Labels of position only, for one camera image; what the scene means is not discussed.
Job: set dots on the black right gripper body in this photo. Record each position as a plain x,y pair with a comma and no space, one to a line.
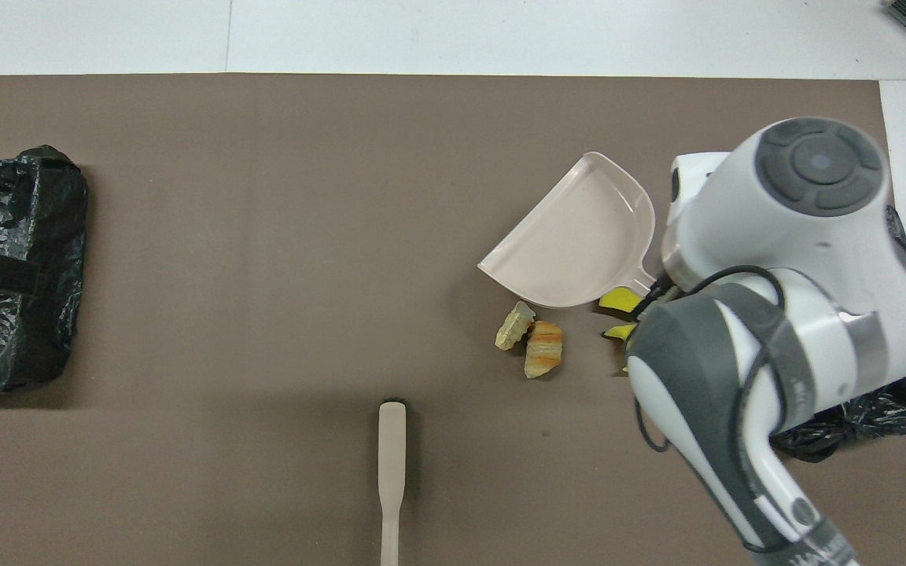
655,303

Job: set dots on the yellow sponge piece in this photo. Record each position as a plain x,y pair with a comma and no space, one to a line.
620,299
620,331

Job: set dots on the beige plastic dustpan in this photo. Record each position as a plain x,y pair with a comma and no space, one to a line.
579,236

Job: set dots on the striped orange croissant piece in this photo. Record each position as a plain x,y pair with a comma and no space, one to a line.
543,350

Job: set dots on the pale bread chunk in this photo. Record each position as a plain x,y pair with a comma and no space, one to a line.
514,326

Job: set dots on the beige hand brush black bristles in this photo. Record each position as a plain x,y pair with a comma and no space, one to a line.
392,456

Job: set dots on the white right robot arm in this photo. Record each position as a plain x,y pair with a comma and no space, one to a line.
775,236

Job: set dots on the black bag lined bin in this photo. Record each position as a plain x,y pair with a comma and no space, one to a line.
893,401
5,354

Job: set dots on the brown table mat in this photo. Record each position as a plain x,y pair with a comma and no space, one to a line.
185,157

